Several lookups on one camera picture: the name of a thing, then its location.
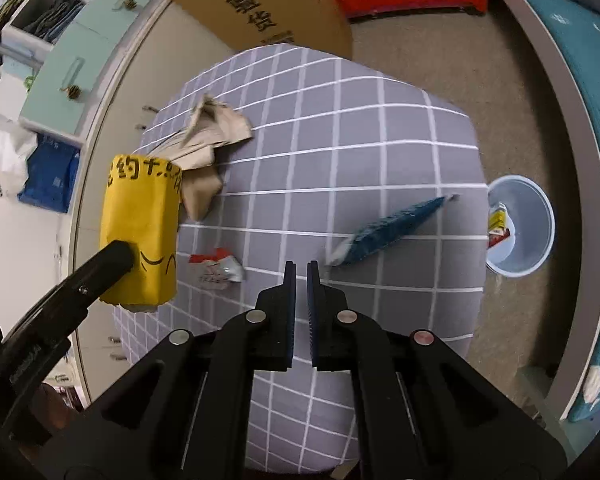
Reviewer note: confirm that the blue bag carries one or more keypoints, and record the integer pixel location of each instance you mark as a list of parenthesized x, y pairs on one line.
[(50, 175)]

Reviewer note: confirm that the small mint green drawer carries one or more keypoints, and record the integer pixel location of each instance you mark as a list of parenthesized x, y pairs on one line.
[(105, 15)]

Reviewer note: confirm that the blue snack wrapper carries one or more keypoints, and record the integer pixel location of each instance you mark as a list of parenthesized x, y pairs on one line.
[(385, 232)]

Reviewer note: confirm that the white plastic bag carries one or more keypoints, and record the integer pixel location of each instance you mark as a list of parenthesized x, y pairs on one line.
[(0, 155)]

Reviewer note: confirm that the white plastic trash bin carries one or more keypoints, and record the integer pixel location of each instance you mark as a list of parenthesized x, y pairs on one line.
[(530, 210)]

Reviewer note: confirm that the red white crumpled wrapper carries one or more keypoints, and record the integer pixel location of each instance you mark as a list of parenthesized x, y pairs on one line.
[(220, 270)]

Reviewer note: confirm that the large mint green drawer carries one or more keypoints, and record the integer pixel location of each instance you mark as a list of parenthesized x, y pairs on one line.
[(50, 95)]

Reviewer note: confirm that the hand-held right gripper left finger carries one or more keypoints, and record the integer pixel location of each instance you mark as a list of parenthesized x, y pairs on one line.
[(290, 310)]

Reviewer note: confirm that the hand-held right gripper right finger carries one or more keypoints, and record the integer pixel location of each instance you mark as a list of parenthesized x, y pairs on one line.
[(314, 310)]

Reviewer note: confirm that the grey checked tablecloth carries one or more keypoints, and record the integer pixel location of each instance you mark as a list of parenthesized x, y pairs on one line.
[(355, 135)]

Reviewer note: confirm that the yellow red wrapper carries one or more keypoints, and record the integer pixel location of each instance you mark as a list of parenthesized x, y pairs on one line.
[(499, 222)]

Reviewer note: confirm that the grey bed frame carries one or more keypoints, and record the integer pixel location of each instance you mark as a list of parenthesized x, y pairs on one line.
[(594, 220)]

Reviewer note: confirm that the brown cardboard box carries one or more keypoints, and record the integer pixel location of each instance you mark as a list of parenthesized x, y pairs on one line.
[(260, 0)]

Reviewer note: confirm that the pine cone ornament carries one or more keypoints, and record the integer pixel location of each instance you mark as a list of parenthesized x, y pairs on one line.
[(130, 5), (73, 92)]

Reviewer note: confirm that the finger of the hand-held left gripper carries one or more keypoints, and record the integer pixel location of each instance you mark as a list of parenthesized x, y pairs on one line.
[(112, 260)]

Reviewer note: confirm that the crumpled brown paper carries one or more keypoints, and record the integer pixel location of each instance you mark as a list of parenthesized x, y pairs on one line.
[(215, 130)]

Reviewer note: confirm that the person's left hand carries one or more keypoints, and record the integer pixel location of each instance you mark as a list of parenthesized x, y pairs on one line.
[(60, 410)]

